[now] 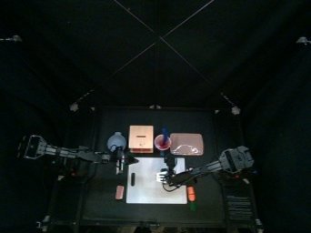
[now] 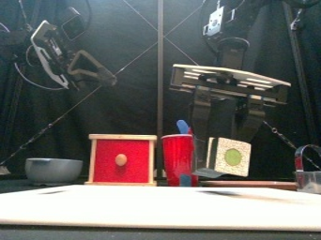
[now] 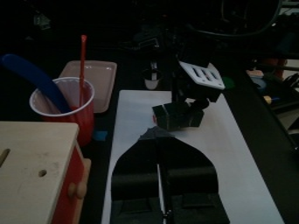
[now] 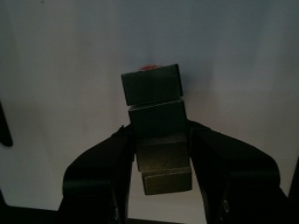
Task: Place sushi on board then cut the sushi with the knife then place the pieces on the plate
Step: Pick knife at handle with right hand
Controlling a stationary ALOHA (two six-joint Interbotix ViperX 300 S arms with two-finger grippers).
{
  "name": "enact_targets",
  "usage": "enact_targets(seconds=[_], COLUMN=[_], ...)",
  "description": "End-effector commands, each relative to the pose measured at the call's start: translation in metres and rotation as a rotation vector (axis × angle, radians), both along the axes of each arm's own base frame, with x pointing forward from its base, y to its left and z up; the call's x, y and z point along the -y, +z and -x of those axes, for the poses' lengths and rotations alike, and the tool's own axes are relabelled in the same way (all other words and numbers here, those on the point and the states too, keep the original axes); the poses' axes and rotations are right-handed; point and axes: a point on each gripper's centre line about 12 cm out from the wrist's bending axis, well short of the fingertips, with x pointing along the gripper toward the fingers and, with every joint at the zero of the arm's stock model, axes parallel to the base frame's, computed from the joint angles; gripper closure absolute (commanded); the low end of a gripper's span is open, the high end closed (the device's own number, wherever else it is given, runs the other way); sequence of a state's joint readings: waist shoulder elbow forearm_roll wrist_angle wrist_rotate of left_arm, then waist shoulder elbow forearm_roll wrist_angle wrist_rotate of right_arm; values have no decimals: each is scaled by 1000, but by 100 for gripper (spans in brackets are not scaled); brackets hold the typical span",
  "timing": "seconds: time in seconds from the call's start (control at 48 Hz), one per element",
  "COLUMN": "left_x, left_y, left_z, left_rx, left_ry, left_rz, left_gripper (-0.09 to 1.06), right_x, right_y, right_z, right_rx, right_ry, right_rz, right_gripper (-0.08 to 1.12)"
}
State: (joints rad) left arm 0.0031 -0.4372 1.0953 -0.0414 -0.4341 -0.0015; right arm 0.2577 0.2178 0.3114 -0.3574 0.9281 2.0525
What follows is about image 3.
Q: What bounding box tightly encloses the small blue block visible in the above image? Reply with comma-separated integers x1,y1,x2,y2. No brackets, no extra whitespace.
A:
92,129,110,143

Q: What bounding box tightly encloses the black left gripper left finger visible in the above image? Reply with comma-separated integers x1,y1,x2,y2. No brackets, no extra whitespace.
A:
110,126,164,224

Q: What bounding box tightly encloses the red plastic cup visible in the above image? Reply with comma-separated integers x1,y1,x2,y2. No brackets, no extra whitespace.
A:
28,76,96,148

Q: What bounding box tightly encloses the thin red stick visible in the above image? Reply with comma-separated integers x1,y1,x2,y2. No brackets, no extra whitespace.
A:
79,34,90,108

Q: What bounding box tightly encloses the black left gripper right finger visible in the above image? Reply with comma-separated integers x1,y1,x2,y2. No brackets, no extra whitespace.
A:
156,127,231,224

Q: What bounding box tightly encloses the blue utensil handle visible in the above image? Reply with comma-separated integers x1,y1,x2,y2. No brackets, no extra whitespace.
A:
0,53,74,115

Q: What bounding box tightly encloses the white slotted spatula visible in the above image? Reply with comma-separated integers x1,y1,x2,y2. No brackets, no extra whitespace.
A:
178,60,227,90

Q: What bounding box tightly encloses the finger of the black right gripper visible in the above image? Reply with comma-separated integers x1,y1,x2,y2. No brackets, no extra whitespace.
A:
190,97,211,113

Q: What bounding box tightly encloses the white cutting board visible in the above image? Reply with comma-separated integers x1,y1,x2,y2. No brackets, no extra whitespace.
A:
100,89,286,224

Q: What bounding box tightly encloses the wooden box with red side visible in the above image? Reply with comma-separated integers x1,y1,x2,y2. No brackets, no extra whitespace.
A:
0,121,94,224

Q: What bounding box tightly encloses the cable loop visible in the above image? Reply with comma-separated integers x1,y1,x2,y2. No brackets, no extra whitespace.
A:
185,0,285,39

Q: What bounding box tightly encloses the green toy vegetable piece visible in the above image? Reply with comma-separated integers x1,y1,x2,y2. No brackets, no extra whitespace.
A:
222,75,238,90

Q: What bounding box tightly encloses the pink rectangular plate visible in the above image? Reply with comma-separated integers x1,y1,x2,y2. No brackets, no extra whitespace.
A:
58,59,118,115

